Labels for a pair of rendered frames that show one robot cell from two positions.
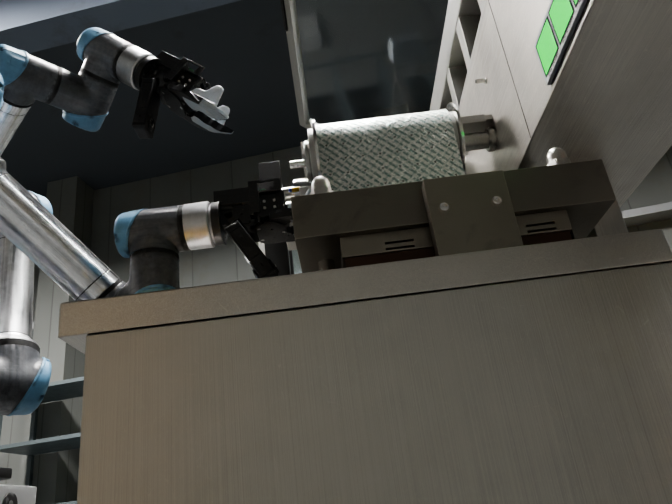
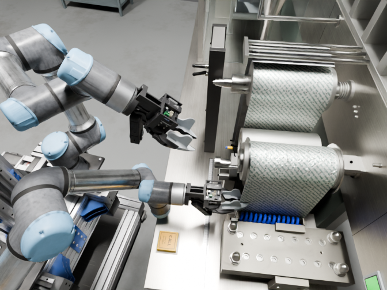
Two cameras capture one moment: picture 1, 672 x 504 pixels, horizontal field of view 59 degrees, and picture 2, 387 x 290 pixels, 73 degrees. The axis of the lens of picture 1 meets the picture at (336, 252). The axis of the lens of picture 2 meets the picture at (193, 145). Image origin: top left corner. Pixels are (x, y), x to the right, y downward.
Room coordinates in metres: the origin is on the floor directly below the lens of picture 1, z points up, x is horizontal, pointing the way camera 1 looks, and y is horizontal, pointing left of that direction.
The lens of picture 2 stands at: (0.47, 0.11, 1.91)
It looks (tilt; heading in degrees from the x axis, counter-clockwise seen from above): 53 degrees down; 7
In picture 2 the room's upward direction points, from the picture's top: straight up
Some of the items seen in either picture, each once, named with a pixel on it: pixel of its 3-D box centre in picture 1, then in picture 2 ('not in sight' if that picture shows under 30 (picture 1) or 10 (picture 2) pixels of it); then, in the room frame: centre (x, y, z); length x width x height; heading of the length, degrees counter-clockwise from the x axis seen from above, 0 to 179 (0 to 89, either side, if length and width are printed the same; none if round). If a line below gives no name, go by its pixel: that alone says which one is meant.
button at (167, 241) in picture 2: not in sight; (167, 241); (0.75, 0.25, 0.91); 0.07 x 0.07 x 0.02; 1
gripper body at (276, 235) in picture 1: (251, 215); (203, 195); (0.85, 0.13, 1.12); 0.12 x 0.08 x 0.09; 91
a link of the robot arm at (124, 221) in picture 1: (154, 233); (156, 192); (0.85, 0.29, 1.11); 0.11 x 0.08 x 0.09; 91
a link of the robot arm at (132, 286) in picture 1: (150, 293); (158, 201); (0.86, 0.30, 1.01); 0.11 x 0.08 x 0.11; 40
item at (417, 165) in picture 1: (397, 201); (276, 203); (0.86, -0.11, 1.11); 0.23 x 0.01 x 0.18; 91
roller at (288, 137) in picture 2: not in sight; (276, 147); (1.04, -0.11, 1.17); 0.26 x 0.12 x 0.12; 91
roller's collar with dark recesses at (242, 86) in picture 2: (308, 191); (240, 83); (1.17, 0.04, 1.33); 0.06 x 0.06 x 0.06; 1
